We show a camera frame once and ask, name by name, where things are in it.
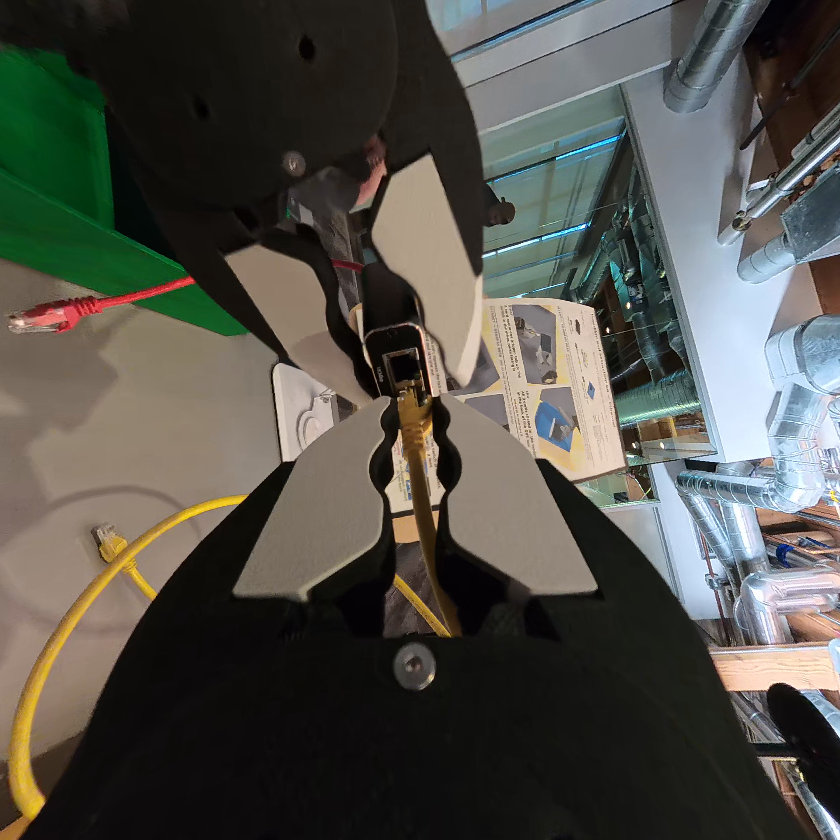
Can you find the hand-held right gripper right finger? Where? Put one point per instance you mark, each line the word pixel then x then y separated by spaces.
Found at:
pixel 512 518

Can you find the white document stand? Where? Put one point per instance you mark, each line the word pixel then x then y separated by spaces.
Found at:
pixel 292 407

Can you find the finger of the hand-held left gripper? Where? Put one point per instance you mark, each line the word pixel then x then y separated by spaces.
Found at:
pixel 282 295
pixel 433 262

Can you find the black floor lamp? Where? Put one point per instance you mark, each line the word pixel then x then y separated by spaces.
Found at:
pixel 804 722

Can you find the green plastic bin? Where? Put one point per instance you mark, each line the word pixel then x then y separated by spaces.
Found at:
pixel 52 216

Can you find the printed instruction sheet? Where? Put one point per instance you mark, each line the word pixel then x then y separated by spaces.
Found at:
pixel 564 394

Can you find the person's left hand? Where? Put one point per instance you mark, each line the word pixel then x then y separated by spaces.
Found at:
pixel 373 174

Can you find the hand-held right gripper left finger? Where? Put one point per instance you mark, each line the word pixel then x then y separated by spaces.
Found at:
pixel 315 525

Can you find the metal ceiling pipe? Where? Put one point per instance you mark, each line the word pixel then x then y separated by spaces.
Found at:
pixel 787 174

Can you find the wooden support beam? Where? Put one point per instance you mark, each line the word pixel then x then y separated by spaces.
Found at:
pixel 768 668

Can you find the ribbed grey duct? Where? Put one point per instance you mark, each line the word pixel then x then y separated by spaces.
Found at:
pixel 656 397

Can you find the silver ventilation duct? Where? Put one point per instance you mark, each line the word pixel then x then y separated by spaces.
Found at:
pixel 715 52
pixel 794 394

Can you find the rectangular metal duct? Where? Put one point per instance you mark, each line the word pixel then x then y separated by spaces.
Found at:
pixel 814 223

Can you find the black ethernet switch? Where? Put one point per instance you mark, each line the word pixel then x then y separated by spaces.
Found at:
pixel 387 298

